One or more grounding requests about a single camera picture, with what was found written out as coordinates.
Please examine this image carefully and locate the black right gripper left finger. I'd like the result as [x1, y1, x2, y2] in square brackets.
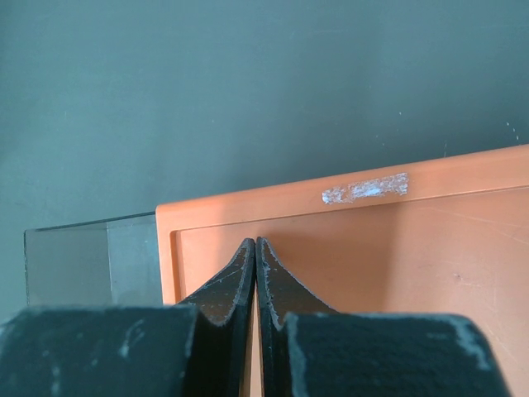
[1, 238, 255, 396]

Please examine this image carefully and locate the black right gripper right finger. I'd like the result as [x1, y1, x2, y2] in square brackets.
[255, 237, 509, 396]

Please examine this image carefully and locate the clear plastic drawer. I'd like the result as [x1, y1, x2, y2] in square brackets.
[24, 213, 162, 306]

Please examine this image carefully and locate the orange drawer cabinet box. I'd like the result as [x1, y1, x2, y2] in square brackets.
[155, 145, 528, 396]

